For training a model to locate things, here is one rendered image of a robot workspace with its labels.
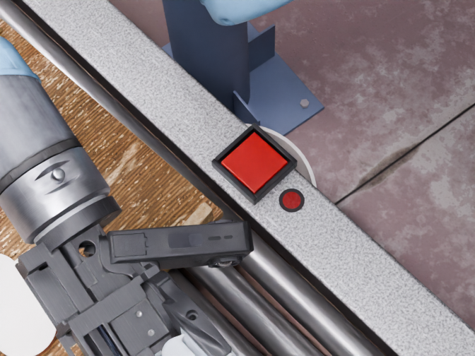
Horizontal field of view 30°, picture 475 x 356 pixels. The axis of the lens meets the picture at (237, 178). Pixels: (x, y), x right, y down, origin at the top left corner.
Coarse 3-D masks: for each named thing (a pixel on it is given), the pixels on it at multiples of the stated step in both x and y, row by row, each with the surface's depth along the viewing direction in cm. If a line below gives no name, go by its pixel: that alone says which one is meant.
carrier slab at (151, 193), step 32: (0, 32) 117; (32, 64) 115; (64, 96) 113; (96, 128) 111; (96, 160) 110; (128, 160) 110; (160, 160) 109; (128, 192) 108; (160, 192) 108; (192, 192) 108; (0, 224) 107; (128, 224) 106; (160, 224) 106; (0, 352) 101; (64, 352) 101
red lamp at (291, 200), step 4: (288, 192) 110; (292, 192) 109; (284, 196) 109; (288, 196) 109; (292, 196) 109; (296, 196) 109; (284, 200) 109; (288, 200) 109; (292, 200) 109; (296, 200) 109; (300, 200) 109; (284, 204) 109; (288, 204) 109; (292, 204) 109; (296, 204) 109; (292, 208) 109
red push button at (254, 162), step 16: (240, 144) 111; (256, 144) 111; (224, 160) 110; (240, 160) 110; (256, 160) 110; (272, 160) 110; (240, 176) 109; (256, 176) 109; (272, 176) 109; (256, 192) 108
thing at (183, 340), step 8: (184, 336) 62; (168, 344) 62; (176, 344) 62; (184, 344) 62; (192, 344) 61; (168, 352) 62; (176, 352) 61; (184, 352) 61; (192, 352) 61; (200, 352) 61; (232, 352) 60
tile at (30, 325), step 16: (0, 256) 104; (0, 272) 104; (16, 272) 103; (0, 288) 103; (16, 288) 103; (0, 304) 102; (16, 304) 102; (32, 304) 102; (0, 320) 101; (16, 320) 101; (32, 320) 101; (48, 320) 101; (0, 336) 101; (16, 336) 101; (32, 336) 100; (48, 336) 100; (16, 352) 100; (32, 352) 100
